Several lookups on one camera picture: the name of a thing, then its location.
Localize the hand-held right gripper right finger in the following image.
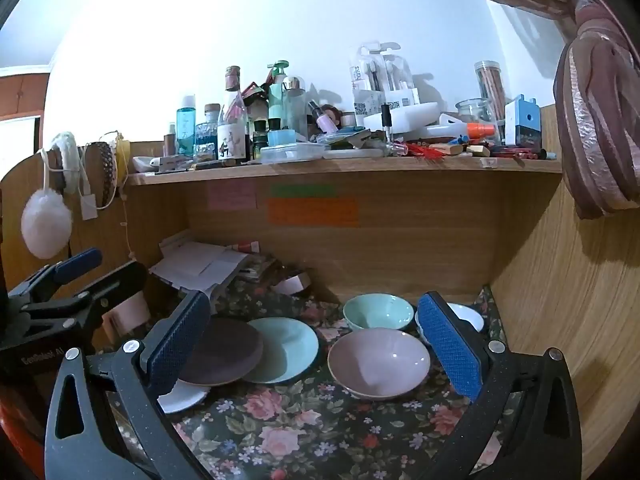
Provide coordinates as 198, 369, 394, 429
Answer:
416, 290, 597, 480

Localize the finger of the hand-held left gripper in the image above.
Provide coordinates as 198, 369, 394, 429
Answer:
27, 260, 148, 324
7, 248, 104, 307

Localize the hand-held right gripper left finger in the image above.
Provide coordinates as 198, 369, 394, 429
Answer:
44, 290, 213, 480

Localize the white black-spotted bowl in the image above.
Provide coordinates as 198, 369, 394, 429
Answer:
414, 302, 485, 346

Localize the brown plate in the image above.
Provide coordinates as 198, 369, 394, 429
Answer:
177, 317, 265, 387

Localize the white plate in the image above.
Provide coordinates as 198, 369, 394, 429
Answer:
157, 379, 211, 414

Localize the pink bowl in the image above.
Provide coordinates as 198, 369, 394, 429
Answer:
327, 328, 432, 401

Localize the mint green bowl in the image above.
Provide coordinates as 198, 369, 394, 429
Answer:
343, 293, 414, 332

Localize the mint green plate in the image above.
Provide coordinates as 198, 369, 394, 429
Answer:
240, 316, 320, 385

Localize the person's left forearm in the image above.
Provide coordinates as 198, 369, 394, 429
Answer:
0, 385, 46, 480

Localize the pink mug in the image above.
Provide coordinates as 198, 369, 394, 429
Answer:
102, 290, 151, 333

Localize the white fluffy pompom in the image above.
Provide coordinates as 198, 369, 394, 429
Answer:
21, 189, 73, 260

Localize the pile of white papers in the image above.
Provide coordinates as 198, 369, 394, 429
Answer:
149, 241, 251, 306

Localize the white fluffy headband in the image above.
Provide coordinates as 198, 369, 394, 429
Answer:
47, 131, 83, 196

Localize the yellow hair accessory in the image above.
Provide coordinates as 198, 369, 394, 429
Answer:
112, 132, 131, 196

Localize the small white box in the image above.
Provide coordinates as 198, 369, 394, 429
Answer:
274, 272, 312, 296

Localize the pink sticky note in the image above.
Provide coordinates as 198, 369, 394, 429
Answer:
207, 181, 258, 211

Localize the floral tablecloth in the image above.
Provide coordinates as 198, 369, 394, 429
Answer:
107, 280, 506, 480

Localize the blue liquid bottle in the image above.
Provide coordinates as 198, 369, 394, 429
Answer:
175, 95, 197, 157

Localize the blue glass jar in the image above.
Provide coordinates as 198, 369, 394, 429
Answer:
194, 121, 219, 159

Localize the orange sticky note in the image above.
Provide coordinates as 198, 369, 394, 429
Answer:
266, 197, 360, 227

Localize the wooden cabinet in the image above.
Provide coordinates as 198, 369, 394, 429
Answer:
0, 66, 51, 121

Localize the green sticky note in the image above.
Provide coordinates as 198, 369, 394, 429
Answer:
270, 184, 337, 199

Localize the clear glass bottle with label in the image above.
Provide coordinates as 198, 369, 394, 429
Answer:
217, 66, 249, 162

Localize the small dark green bottle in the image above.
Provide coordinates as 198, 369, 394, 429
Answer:
251, 120, 269, 161

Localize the white bottle with orange cap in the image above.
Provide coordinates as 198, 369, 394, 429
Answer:
417, 121, 496, 142

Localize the flat clear plastic container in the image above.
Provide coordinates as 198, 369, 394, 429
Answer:
260, 142, 326, 163

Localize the white tray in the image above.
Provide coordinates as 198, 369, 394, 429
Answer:
363, 101, 441, 132

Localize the blue pencil sharpener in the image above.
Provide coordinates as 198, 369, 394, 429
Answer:
505, 94, 542, 147

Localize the green pump bottle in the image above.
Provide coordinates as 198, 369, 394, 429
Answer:
266, 60, 291, 131

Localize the clear bottle with silver cap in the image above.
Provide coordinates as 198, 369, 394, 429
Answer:
281, 76, 307, 136

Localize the pink nail polish bottle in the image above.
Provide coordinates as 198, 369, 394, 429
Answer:
309, 101, 337, 133

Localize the clear tube of pencils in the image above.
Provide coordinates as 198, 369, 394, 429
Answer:
474, 61, 508, 121

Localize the clear brush packaging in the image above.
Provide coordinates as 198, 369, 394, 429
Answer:
350, 45, 420, 116

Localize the pink curtain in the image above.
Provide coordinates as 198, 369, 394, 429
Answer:
447, 0, 640, 221

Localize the white beaded cord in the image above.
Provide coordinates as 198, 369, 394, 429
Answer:
120, 195, 138, 261

